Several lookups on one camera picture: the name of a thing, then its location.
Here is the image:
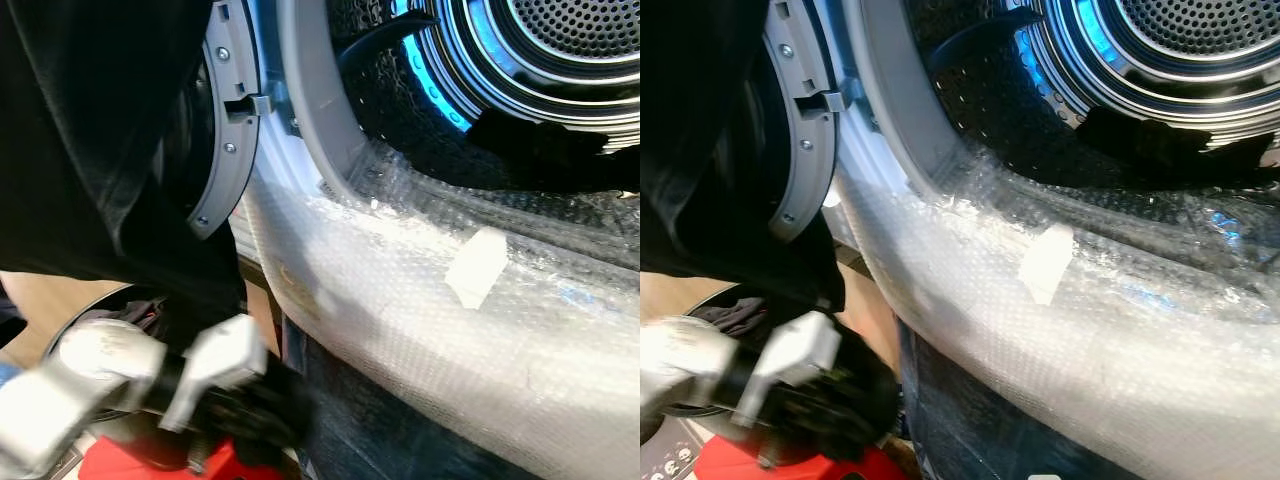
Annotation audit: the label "black garment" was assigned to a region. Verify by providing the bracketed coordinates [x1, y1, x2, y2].
[0, 0, 249, 319]
[640, 0, 847, 313]

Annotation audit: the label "black clothes in drum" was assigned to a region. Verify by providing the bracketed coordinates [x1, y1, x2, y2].
[466, 104, 641, 194]
[1075, 104, 1280, 187]

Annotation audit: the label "red plastic object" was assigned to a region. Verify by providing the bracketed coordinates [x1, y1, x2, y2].
[694, 442, 906, 480]
[77, 432, 293, 480]

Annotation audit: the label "dark blue denim fabric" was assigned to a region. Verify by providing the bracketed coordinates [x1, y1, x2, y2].
[283, 318, 536, 480]
[898, 318, 1116, 480]

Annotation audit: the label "round black laundry basket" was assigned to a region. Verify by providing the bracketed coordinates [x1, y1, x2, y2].
[44, 286, 201, 346]
[686, 283, 813, 336]

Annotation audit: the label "clear bubble wrap sheet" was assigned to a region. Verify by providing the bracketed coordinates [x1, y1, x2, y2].
[838, 140, 1280, 480]
[240, 138, 641, 480]

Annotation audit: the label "dark grey control panel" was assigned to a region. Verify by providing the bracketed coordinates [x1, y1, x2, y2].
[40, 446, 93, 480]
[640, 418, 713, 480]

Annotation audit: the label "white front-loading washer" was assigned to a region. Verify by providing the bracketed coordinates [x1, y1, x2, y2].
[228, 0, 641, 480]
[812, 0, 1280, 480]

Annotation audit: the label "white tape piece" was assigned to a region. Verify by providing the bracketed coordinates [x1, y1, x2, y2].
[1017, 223, 1077, 307]
[444, 227, 512, 310]

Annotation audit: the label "grey rubber door gasket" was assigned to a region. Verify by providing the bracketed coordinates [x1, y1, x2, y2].
[277, 0, 403, 206]
[842, 0, 976, 191]

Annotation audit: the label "perforated steel washer drum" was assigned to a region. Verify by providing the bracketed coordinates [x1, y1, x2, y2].
[328, 0, 641, 193]
[905, 0, 1280, 186]

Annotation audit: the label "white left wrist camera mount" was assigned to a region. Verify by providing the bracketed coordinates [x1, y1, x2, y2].
[158, 314, 270, 434]
[733, 311, 844, 430]

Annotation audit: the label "grey washer door ring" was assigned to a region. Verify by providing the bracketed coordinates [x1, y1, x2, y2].
[760, 0, 843, 245]
[184, 0, 264, 241]

